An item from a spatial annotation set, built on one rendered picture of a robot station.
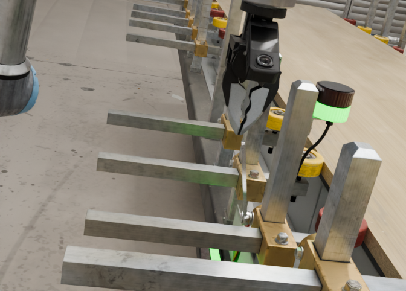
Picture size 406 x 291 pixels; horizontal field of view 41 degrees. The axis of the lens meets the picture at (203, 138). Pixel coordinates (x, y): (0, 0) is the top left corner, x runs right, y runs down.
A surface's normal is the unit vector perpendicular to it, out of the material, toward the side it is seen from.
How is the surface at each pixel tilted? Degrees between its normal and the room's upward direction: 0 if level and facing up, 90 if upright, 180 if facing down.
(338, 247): 90
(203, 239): 90
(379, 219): 0
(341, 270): 0
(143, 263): 0
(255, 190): 90
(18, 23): 105
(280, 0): 90
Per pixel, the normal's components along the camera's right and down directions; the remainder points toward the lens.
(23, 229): 0.18, -0.91
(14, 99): 0.69, 0.55
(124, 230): 0.08, 0.39
